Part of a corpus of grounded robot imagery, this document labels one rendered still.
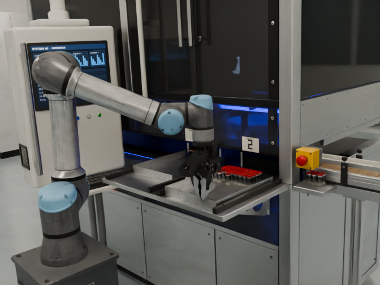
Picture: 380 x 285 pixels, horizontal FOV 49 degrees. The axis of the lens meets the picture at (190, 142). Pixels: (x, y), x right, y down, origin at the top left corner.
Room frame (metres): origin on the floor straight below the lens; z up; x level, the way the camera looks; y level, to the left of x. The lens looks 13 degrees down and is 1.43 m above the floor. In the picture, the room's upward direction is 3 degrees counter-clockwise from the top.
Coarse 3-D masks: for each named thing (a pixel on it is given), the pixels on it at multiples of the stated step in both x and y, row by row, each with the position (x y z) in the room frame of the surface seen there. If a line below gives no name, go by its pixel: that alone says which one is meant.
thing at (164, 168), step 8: (176, 152) 2.04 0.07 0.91; (184, 152) 2.07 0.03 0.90; (152, 160) 1.92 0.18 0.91; (160, 160) 1.95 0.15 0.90; (168, 160) 1.99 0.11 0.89; (176, 160) 2.01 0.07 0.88; (184, 160) 2.00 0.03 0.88; (136, 168) 1.82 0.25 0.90; (144, 168) 1.78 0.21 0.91; (152, 168) 1.89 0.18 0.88; (160, 168) 1.88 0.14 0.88; (168, 168) 1.87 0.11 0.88; (176, 168) 1.87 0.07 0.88; (152, 176) 1.75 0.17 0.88; (160, 176) 1.71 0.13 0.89; (168, 176) 1.67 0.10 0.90; (176, 176) 1.68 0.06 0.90
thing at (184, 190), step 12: (180, 180) 1.58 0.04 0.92; (264, 180) 1.54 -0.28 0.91; (168, 192) 1.51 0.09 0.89; (180, 192) 1.46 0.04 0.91; (192, 192) 1.53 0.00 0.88; (216, 192) 1.51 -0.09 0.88; (228, 192) 1.51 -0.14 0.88; (240, 192) 1.43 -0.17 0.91; (204, 204) 1.38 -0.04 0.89; (216, 204) 1.34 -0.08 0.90
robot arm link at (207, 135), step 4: (212, 128) 1.40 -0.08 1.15; (192, 132) 1.37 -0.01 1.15; (196, 132) 1.36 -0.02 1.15; (200, 132) 1.35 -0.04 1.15; (204, 132) 1.35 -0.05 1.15; (208, 132) 1.35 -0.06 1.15; (212, 132) 1.37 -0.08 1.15; (192, 136) 1.37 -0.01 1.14; (196, 136) 1.36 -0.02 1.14; (200, 136) 1.35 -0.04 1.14; (204, 136) 1.35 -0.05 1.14; (208, 136) 1.35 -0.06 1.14; (212, 136) 1.36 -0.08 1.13; (196, 140) 1.36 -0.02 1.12; (200, 140) 1.35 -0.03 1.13; (204, 140) 1.35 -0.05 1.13; (208, 140) 1.35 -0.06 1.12; (212, 140) 1.38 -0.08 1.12
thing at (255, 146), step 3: (243, 138) 1.72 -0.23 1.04; (246, 138) 1.71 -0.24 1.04; (249, 138) 1.69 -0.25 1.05; (252, 138) 1.68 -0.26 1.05; (255, 138) 1.68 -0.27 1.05; (243, 141) 1.72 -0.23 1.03; (246, 141) 1.71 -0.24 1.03; (249, 141) 1.70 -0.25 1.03; (252, 141) 1.68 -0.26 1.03; (255, 141) 1.67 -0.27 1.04; (258, 141) 1.66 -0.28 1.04; (243, 144) 1.72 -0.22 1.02; (246, 144) 1.71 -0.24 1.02; (252, 144) 1.69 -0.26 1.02; (255, 144) 1.68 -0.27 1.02; (258, 144) 1.66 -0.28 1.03; (243, 147) 1.72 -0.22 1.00; (246, 147) 1.71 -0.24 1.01; (249, 147) 1.70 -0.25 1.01; (252, 147) 1.69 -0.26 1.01; (255, 147) 1.68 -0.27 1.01; (258, 147) 1.66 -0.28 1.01; (246, 150) 1.71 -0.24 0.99; (249, 150) 1.70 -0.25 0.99; (252, 150) 1.69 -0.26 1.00; (255, 150) 1.68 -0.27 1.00; (258, 150) 1.66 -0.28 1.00
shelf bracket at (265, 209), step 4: (268, 200) 1.63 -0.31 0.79; (264, 204) 1.62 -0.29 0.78; (268, 204) 1.63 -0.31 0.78; (252, 208) 1.56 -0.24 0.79; (264, 208) 1.62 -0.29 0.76; (268, 208) 1.63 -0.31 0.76; (244, 212) 1.53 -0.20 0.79; (248, 212) 1.54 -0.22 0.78; (252, 212) 1.56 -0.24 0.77; (256, 212) 1.58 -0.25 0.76; (260, 212) 1.60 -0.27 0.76; (264, 212) 1.62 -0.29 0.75; (268, 212) 1.63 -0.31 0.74
